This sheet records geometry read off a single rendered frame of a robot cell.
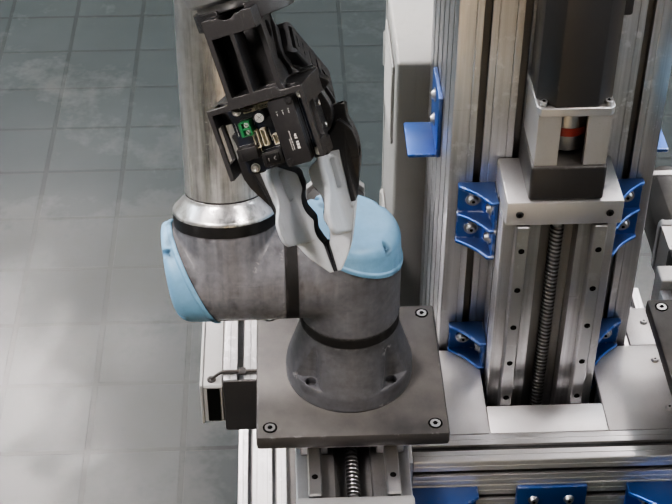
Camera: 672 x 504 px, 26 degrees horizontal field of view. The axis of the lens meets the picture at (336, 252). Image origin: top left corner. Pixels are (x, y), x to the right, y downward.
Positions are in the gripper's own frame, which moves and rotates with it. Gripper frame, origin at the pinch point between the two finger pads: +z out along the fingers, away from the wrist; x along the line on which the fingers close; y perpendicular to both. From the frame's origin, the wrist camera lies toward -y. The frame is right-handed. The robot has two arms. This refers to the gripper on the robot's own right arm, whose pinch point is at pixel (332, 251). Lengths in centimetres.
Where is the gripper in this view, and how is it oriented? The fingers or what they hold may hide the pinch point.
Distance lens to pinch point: 109.4
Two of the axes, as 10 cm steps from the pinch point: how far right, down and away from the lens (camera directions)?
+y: -1.7, 3.1, -9.4
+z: 3.1, 9.2, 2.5
